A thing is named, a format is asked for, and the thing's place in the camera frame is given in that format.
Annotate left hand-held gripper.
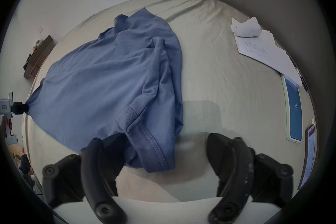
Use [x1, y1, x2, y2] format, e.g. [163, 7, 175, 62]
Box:
[0, 91, 30, 145]

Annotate blue shirt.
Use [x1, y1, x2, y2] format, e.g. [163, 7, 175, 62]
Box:
[26, 7, 184, 173]

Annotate bed with beige sheet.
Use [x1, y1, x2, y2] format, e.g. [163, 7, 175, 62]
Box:
[22, 0, 319, 203]

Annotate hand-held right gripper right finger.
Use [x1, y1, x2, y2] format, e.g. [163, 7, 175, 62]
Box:
[206, 133, 294, 224]

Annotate phone in pale green case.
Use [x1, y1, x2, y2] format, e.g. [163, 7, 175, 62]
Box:
[281, 74, 303, 144]

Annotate dark wooden wall shelf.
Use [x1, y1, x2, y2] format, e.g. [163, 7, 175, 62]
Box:
[23, 35, 55, 80]

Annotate phone with red-white screen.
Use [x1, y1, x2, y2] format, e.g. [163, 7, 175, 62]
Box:
[298, 124, 315, 190]

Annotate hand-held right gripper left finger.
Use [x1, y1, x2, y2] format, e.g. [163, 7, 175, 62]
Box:
[42, 134, 128, 224]

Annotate person's left hand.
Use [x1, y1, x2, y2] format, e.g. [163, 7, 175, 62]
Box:
[1, 115, 13, 139]

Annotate white paper sheets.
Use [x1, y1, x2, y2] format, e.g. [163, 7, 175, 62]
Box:
[234, 30, 303, 87]

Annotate white cat-shaped lamp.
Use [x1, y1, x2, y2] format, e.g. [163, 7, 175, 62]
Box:
[231, 17, 261, 37]

